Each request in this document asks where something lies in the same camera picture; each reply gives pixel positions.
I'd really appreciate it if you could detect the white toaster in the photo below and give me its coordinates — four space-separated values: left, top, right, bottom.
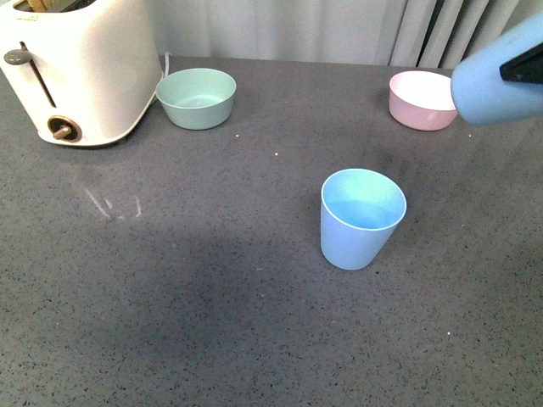
1 1 163 147

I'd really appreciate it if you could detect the pink bowl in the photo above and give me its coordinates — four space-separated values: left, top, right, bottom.
389 70 458 131

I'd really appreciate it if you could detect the white power cord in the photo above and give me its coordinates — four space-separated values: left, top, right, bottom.
148 50 173 107

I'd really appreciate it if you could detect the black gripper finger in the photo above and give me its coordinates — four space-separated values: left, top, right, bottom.
500 43 543 84

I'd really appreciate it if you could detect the light green bowl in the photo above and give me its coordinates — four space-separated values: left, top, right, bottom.
156 68 237 131

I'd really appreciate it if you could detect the light blue cup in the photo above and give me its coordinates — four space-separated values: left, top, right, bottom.
451 12 542 126

